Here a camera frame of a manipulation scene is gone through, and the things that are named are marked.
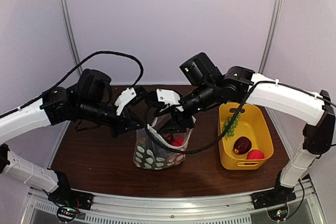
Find red toy cherries bunch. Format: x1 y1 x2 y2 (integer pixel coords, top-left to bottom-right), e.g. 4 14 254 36
165 134 184 147

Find clear polka dot zip bag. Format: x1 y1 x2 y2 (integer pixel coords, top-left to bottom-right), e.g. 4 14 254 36
133 115 193 170

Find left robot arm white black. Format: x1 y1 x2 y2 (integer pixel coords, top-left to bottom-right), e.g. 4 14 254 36
1 69 142 205

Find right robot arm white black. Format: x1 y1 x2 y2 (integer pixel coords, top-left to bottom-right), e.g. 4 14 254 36
156 52 335 204

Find green toy grapes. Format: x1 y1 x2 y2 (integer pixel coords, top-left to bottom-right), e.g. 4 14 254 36
222 115 240 138

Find dark red toy beet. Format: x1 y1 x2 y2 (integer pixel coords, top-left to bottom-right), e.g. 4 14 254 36
233 136 252 155

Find yellow plastic basket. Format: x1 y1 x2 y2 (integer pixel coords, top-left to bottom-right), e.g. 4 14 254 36
218 104 274 170

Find pink toy fruit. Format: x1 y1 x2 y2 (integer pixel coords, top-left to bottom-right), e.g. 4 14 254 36
247 150 265 160

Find left circuit board with leds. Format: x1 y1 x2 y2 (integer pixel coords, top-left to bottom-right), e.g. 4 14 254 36
56 206 79 222

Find circuit board with leds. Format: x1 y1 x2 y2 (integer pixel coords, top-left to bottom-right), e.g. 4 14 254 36
267 208 289 221
56 206 79 222

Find right circuit board with leds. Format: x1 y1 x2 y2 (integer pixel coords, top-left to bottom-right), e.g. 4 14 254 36
267 208 289 221

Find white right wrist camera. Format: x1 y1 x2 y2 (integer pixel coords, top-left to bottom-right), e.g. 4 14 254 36
145 89 184 112

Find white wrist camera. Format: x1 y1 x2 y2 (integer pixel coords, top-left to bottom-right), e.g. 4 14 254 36
114 86 147 116
145 89 184 112

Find black right camera cable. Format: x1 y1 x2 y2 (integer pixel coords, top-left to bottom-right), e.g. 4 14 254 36
144 80 279 154

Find black camera cable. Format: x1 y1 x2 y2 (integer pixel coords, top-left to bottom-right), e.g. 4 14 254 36
0 50 144 117
144 80 279 154

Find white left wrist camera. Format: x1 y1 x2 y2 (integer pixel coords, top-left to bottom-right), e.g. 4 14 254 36
114 86 147 116

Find black left camera cable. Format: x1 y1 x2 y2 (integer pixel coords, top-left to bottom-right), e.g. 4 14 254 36
0 50 144 117

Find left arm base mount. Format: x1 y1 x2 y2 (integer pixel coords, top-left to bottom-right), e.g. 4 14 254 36
48 187 93 210

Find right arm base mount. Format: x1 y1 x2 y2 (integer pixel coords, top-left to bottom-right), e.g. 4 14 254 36
251 186 297 210

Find left aluminium frame post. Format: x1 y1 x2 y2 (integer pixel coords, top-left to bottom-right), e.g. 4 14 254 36
59 0 80 66

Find aluminium frame post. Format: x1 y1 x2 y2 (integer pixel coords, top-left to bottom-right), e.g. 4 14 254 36
258 0 283 73
59 0 80 66

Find right aluminium frame post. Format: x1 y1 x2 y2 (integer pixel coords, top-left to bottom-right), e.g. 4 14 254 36
258 0 283 73

